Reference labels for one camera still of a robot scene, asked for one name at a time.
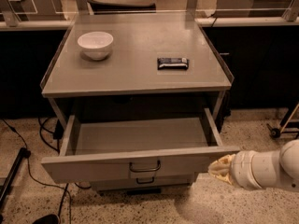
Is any white ceramic bowl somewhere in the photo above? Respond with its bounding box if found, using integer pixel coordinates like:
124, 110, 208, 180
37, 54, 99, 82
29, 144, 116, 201
77, 32, 114, 61

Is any wheeled cart frame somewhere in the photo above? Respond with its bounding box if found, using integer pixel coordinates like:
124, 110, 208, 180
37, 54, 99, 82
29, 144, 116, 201
267, 102, 299, 139

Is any black round object floor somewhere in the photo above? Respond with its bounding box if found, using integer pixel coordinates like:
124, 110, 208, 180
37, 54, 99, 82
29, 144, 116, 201
33, 214, 60, 224

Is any black floor cable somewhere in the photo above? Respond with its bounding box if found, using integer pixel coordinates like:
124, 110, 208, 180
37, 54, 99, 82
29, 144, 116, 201
0, 117, 93, 224

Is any grey drawer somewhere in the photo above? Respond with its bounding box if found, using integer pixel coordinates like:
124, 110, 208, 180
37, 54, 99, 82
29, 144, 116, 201
90, 173, 198, 191
42, 109, 239, 183

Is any black floor stand bar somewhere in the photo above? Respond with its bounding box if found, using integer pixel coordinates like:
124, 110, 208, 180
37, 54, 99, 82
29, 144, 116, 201
0, 147, 31, 207

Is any grey lower drawer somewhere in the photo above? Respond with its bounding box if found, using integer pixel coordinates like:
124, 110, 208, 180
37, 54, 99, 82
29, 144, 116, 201
90, 173, 198, 191

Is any grey cabinet with top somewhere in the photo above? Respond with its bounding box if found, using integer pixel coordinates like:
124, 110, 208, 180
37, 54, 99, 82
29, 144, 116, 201
41, 12, 233, 124

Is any clear acrylic barrier panel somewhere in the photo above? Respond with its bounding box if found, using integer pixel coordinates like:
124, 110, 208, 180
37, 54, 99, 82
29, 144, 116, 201
1, 0, 299, 30

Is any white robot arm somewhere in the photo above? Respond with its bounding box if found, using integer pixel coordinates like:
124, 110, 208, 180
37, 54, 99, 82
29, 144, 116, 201
208, 139, 299, 192

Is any grey top drawer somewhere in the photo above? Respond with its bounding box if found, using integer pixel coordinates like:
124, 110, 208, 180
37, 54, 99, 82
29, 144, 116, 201
42, 109, 239, 183

